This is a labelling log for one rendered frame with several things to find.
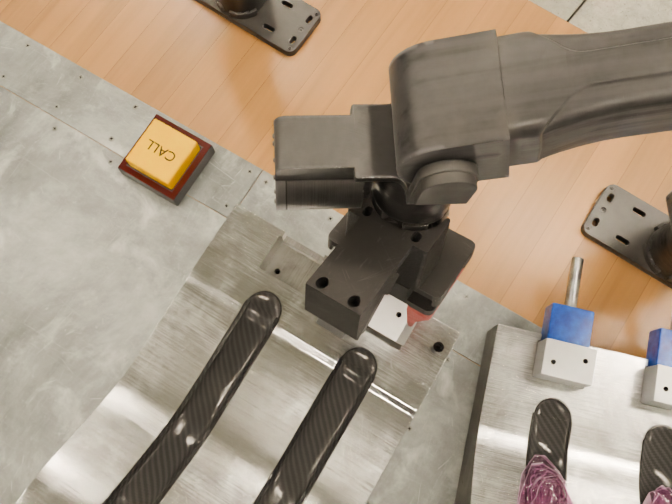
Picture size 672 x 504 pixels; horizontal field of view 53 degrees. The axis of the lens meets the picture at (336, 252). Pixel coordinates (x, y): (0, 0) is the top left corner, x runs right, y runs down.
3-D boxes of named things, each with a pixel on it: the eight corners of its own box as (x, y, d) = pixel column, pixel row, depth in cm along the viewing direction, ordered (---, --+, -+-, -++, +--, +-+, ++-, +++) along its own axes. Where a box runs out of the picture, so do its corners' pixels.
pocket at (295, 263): (286, 240, 72) (283, 230, 69) (328, 264, 72) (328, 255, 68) (263, 275, 71) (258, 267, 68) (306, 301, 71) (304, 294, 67)
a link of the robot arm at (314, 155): (277, 246, 48) (275, 185, 36) (273, 133, 50) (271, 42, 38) (439, 241, 49) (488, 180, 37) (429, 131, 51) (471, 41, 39)
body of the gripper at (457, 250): (435, 313, 52) (454, 256, 46) (324, 251, 55) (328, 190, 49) (473, 256, 55) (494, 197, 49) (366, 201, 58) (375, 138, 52)
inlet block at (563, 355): (546, 259, 74) (562, 246, 69) (592, 270, 74) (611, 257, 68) (526, 378, 71) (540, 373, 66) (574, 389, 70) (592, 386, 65)
